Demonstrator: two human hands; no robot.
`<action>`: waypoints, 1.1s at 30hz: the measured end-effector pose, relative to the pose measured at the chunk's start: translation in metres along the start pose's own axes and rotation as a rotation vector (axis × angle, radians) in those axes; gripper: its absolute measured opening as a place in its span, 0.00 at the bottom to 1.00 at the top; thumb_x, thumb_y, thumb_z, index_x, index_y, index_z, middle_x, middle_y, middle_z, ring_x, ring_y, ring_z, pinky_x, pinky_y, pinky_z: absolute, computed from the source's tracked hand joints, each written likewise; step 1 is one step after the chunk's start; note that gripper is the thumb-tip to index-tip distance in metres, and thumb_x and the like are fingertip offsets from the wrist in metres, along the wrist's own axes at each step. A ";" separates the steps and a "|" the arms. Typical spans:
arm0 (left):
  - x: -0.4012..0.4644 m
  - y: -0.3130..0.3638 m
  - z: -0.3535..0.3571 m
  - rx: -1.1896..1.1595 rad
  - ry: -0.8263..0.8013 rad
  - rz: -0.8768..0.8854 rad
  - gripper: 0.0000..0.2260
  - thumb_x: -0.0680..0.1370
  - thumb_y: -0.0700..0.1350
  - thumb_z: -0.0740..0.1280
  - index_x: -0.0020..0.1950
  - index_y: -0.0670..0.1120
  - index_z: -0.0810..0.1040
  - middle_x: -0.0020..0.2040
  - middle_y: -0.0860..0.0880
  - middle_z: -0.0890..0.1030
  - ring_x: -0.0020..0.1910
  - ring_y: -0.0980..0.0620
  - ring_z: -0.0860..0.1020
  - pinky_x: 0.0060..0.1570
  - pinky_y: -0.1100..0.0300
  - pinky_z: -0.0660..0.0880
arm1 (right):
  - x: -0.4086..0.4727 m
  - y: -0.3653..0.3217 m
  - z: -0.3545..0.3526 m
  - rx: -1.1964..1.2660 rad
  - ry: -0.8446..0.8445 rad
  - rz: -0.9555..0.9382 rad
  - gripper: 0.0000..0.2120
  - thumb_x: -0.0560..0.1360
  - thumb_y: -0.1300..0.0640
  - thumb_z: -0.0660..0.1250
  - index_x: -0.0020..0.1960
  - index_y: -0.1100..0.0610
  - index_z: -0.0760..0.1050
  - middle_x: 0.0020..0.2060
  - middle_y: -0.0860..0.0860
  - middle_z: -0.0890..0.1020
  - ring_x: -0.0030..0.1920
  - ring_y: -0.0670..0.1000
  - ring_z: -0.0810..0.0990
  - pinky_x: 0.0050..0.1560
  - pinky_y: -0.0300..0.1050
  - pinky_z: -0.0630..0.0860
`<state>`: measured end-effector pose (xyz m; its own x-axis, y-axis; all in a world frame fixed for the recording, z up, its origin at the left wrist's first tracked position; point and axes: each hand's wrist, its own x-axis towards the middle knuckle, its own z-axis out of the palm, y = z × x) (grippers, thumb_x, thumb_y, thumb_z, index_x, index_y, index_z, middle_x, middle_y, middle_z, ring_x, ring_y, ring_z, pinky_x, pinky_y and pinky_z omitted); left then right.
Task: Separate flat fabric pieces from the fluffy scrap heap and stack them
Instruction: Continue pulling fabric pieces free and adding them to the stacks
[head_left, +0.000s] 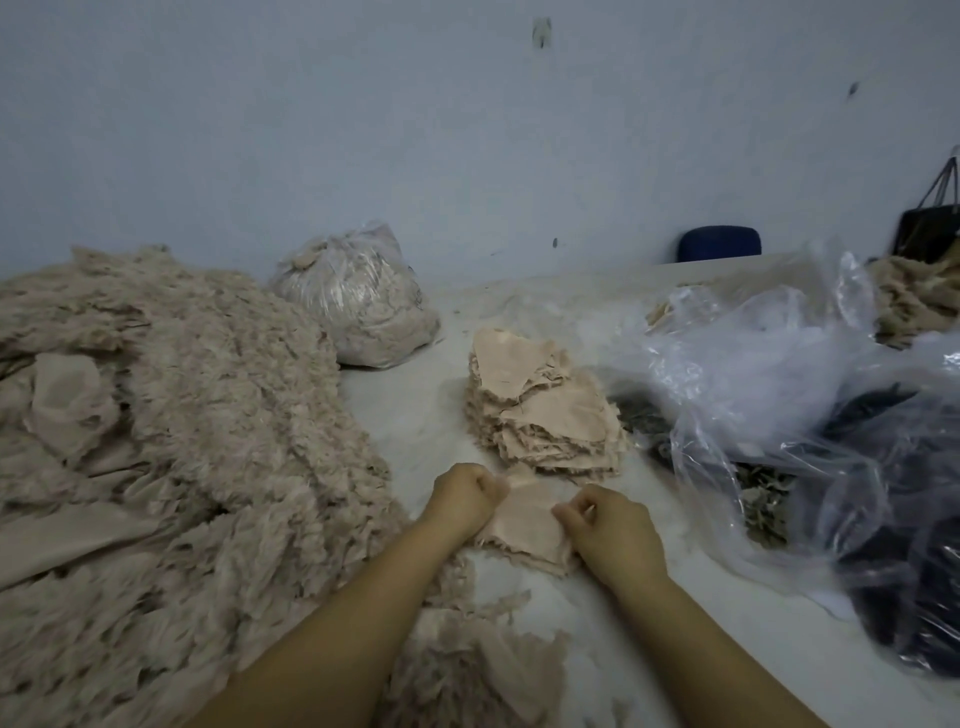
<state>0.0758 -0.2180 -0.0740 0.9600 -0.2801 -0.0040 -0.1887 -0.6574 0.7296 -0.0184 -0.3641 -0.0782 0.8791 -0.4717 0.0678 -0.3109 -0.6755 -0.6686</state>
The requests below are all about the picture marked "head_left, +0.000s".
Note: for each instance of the large clear plastic bag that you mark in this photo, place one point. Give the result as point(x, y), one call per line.
point(765, 405)

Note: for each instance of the black handbag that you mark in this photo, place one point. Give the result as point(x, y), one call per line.
point(930, 233)

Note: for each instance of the person's left forearm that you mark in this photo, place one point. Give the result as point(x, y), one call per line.
point(330, 645)

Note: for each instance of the beige fur pile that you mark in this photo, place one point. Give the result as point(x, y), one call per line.
point(915, 293)

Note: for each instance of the person's right forearm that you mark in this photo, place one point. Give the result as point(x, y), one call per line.
point(705, 668)

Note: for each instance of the person's right hand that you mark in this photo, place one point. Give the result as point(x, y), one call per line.
point(615, 537)

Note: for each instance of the beige scrap strips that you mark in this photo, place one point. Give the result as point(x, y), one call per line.
point(473, 668)

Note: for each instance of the blue chair back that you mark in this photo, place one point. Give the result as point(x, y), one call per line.
point(719, 242)

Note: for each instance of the clear bag of beige scraps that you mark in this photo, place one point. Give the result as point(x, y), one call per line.
point(360, 297)

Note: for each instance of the person's left hand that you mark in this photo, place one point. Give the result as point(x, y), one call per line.
point(462, 503)

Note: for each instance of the large pile beige fabric scraps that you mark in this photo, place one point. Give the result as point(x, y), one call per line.
point(165, 450)

